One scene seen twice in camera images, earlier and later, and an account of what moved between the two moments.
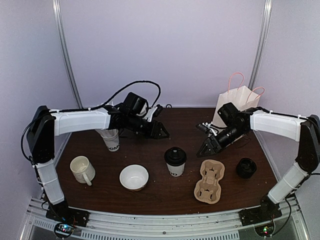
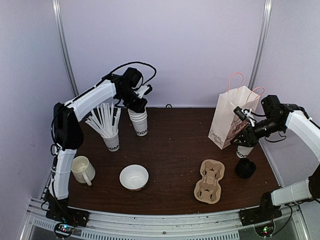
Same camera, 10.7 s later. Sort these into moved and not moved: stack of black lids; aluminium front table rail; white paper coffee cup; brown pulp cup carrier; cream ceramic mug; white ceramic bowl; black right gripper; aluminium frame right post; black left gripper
Moved: black right gripper; black left gripper; white paper coffee cup
Not moved: aluminium front table rail; aluminium frame right post; stack of black lids; cream ceramic mug; brown pulp cup carrier; white ceramic bowl
